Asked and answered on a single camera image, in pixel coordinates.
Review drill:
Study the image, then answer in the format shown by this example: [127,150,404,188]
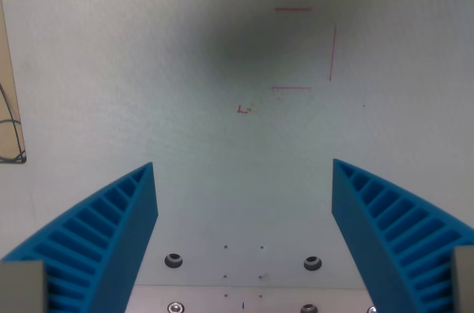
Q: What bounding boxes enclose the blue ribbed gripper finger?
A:
[331,158,474,313]
[0,161,159,313]

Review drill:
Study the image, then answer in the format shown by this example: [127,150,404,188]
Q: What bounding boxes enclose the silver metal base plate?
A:
[124,284,375,313]

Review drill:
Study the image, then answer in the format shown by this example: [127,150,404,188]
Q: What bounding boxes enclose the black cable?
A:
[0,82,27,164]

